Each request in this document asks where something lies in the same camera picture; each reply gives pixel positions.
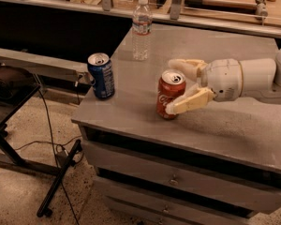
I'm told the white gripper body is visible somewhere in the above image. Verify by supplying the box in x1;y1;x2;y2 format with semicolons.
201;59;243;102

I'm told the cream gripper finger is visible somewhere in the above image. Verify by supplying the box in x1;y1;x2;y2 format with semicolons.
168;59;207;82
165;85;215;114

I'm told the red coke can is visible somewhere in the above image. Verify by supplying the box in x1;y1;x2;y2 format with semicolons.
156;68;186;120

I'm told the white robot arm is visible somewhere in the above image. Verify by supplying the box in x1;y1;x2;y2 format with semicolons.
166;49;281;114

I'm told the clear plastic water bottle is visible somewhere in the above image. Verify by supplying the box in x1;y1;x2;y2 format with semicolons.
132;0;153;61

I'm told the blue pepsi can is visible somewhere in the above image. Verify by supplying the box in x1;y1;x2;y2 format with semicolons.
87;52;115;99

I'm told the grey drawer cabinet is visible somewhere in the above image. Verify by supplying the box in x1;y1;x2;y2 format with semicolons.
73;24;281;224

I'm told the top grey drawer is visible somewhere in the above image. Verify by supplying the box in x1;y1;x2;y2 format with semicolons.
81;141;281;214

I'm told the grey drawer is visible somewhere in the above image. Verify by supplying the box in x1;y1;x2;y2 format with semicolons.
81;141;281;214
94;177;248;225

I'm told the middle grey drawer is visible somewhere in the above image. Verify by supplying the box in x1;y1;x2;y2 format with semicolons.
94;177;248;225

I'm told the black side stand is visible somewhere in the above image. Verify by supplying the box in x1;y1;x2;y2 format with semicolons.
0;63;81;218

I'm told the black floor cable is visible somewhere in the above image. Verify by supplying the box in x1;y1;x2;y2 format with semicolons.
14;87;82;225

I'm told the grey metal bench rail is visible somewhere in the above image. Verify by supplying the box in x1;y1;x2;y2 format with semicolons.
0;48;91;84

